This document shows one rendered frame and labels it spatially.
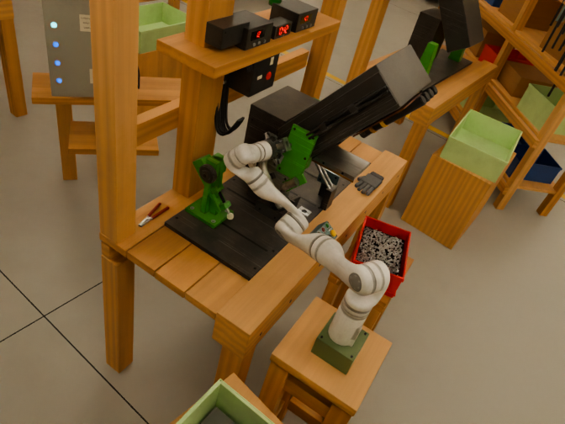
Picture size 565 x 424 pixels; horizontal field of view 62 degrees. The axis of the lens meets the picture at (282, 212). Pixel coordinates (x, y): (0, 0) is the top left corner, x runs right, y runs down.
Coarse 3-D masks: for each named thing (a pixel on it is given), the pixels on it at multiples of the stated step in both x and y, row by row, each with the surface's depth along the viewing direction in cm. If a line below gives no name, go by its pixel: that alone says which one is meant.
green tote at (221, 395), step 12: (216, 384) 131; (204, 396) 128; (216, 396) 135; (228, 396) 132; (240, 396) 130; (192, 408) 125; (204, 408) 132; (228, 408) 135; (240, 408) 131; (252, 408) 128; (180, 420) 122; (192, 420) 127; (240, 420) 134; (252, 420) 130; (264, 420) 126
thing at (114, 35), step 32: (96, 0) 122; (128, 0) 122; (192, 0) 153; (224, 0) 156; (96, 32) 127; (128, 32) 128; (192, 32) 159; (96, 64) 133; (128, 64) 133; (320, 64) 251; (96, 96) 140; (128, 96) 140; (192, 96) 172; (96, 128) 147; (128, 128) 147; (192, 128) 180; (128, 160) 154; (192, 160) 188; (128, 192) 163; (192, 192) 200; (128, 224) 172
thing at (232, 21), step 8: (232, 16) 162; (208, 24) 153; (216, 24) 152; (224, 24) 154; (232, 24) 156; (240, 24) 158; (248, 24) 161; (208, 32) 154; (216, 32) 153; (224, 32) 152; (232, 32) 156; (240, 32) 160; (208, 40) 156; (216, 40) 154; (224, 40) 155; (232, 40) 158; (240, 40) 162; (224, 48) 157
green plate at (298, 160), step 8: (296, 128) 187; (288, 136) 190; (296, 136) 188; (304, 136) 187; (296, 144) 189; (304, 144) 187; (312, 144) 186; (288, 152) 192; (296, 152) 190; (304, 152) 188; (288, 160) 192; (296, 160) 191; (304, 160) 189; (280, 168) 195; (288, 168) 193; (296, 168) 192; (304, 168) 190; (288, 176) 194
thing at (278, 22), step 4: (280, 16) 185; (272, 20) 179; (276, 20) 180; (280, 20) 181; (284, 20) 182; (288, 20) 183; (276, 24) 176; (280, 24) 177; (284, 24) 179; (288, 24) 182; (272, 28) 176; (276, 28) 175; (280, 28) 178; (284, 28) 180; (288, 28) 183; (272, 32) 176; (276, 32) 177; (280, 32) 179; (284, 32) 182; (288, 32) 185; (272, 36) 177; (276, 36) 178; (280, 36) 181
